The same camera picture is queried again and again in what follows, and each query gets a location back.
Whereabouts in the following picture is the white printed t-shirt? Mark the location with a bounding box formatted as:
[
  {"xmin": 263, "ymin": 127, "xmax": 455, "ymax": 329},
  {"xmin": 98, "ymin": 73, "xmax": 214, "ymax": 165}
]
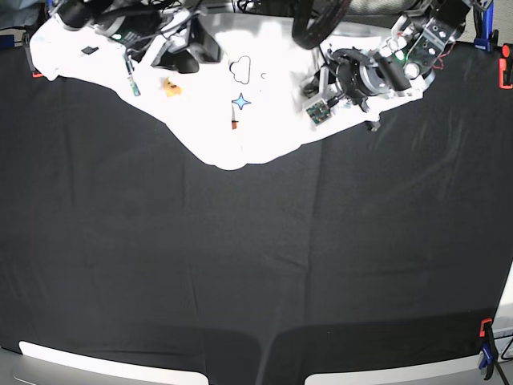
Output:
[{"xmin": 30, "ymin": 13, "xmax": 427, "ymax": 170}]

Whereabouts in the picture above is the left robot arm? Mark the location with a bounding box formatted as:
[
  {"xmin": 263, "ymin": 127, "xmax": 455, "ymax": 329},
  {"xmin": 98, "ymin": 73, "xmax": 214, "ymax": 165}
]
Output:
[{"xmin": 304, "ymin": 1, "xmax": 474, "ymax": 125}]

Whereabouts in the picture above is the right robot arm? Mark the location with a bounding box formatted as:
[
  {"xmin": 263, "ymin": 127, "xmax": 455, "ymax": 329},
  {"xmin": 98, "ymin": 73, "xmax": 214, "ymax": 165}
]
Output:
[{"xmin": 55, "ymin": 1, "xmax": 222, "ymax": 74}]

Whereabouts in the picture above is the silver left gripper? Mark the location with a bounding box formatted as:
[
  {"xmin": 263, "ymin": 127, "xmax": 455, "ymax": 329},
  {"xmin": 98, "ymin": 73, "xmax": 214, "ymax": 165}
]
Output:
[{"xmin": 303, "ymin": 18, "xmax": 459, "ymax": 126}]

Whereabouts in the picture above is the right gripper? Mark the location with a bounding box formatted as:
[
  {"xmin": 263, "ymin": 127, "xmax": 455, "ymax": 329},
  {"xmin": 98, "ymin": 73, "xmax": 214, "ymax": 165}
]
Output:
[{"xmin": 94, "ymin": 7, "xmax": 223, "ymax": 74}]

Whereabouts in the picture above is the blue clamp near right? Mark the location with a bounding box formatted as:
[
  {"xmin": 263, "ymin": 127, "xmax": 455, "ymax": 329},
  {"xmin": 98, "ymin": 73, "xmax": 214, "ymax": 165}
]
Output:
[{"xmin": 479, "ymin": 318, "xmax": 499, "ymax": 381}]

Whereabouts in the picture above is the orange clamp far right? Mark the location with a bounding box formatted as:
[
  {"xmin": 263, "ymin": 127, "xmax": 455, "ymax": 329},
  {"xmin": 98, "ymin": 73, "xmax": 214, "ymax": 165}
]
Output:
[{"xmin": 499, "ymin": 44, "xmax": 512, "ymax": 90}]

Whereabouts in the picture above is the blue clamp far right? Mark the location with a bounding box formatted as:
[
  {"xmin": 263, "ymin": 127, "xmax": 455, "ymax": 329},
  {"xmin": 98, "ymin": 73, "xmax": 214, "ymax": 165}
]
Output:
[{"xmin": 473, "ymin": 0, "xmax": 499, "ymax": 52}]

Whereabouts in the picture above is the orange black clamp far left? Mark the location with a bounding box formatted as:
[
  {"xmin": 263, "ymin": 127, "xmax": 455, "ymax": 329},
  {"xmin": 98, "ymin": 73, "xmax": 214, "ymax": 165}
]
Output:
[{"xmin": 22, "ymin": 32, "xmax": 43, "ymax": 79}]

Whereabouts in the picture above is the blue clamp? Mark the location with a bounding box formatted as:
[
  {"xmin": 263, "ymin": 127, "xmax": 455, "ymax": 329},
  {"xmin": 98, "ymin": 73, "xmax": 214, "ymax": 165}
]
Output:
[
  {"xmin": 473, "ymin": 0, "xmax": 499, "ymax": 52},
  {"xmin": 479, "ymin": 318, "xmax": 499, "ymax": 381}
]

